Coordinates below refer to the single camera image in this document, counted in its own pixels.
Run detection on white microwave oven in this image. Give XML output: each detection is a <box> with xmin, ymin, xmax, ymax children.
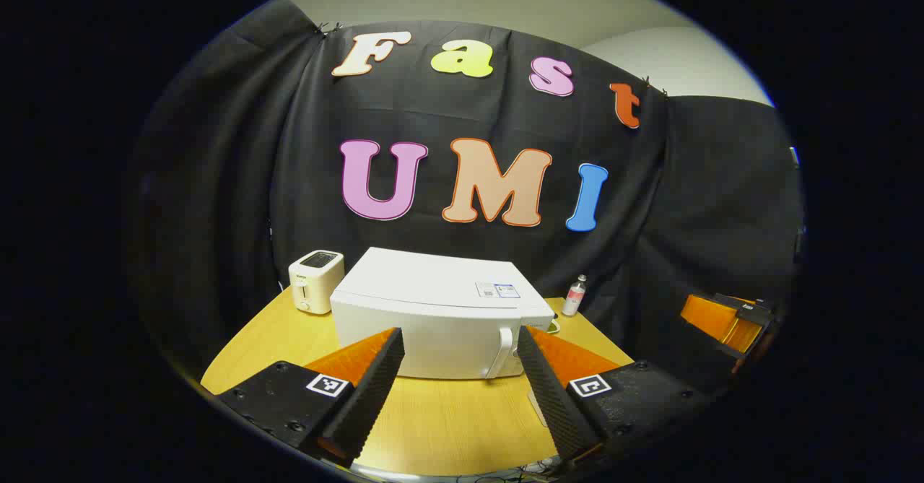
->
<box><xmin>330</xmin><ymin>246</ymin><xmax>557</xmax><ymax>380</ymax></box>

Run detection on black backdrop cloth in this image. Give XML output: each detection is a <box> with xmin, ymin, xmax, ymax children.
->
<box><xmin>130</xmin><ymin>0</ymin><xmax>806</xmax><ymax>397</ymax></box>

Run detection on clear bottle pink label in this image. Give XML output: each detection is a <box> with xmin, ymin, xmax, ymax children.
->
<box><xmin>562</xmin><ymin>274</ymin><xmax>588</xmax><ymax>318</ymax></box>

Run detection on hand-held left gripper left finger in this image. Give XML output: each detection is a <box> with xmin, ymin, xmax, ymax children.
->
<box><xmin>215</xmin><ymin>326</ymin><xmax>406</xmax><ymax>469</ymax></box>

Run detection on white toaster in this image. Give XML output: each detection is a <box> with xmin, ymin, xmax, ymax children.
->
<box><xmin>288</xmin><ymin>250</ymin><xmax>345</xmax><ymax>316</ymax></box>

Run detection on tangled thin cables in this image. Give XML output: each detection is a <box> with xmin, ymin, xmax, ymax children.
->
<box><xmin>448</xmin><ymin>461</ymin><xmax>567</xmax><ymax>482</ymax></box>

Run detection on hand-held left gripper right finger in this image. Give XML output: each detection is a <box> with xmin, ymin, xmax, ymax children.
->
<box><xmin>515</xmin><ymin>324</ymin><xmax>715</xmax><ymax>465</ymax></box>

